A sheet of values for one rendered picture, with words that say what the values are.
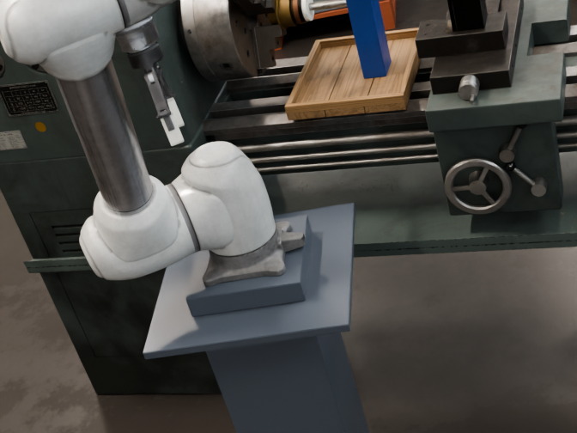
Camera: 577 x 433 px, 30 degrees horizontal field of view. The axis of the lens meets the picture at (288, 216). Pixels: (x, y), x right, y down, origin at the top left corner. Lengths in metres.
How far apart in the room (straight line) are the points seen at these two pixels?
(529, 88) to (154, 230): 0.90
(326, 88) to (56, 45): 1.12
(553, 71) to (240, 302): 0.88
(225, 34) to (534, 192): 0.83
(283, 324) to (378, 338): 1.09
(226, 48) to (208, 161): 0.54
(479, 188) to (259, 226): 0.58
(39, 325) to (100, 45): 2.18
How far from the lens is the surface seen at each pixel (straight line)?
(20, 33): 1.76
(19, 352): 3.78
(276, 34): 2.74
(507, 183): 2.54
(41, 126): 2.86
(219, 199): 2.18
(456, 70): 2.50
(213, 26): 2.65
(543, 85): 2.47
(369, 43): 2.69
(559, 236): 2.62
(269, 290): 2.25
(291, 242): 2.31
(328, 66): 2.85
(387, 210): 2.84
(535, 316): 3.26
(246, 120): 2.75
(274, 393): 2.45
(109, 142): 1.96
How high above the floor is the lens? 2.12
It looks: 33 degrees down
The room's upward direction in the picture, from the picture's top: 17 degrees counter-clockwise
